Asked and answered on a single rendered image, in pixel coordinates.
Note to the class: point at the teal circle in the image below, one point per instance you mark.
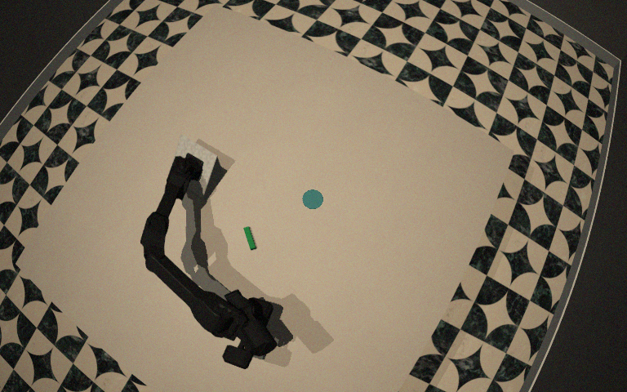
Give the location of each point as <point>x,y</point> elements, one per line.
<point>312,199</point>

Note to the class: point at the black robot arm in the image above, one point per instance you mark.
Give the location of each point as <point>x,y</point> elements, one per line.
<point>212,314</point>

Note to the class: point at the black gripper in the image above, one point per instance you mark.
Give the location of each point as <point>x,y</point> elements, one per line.
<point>238,356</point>

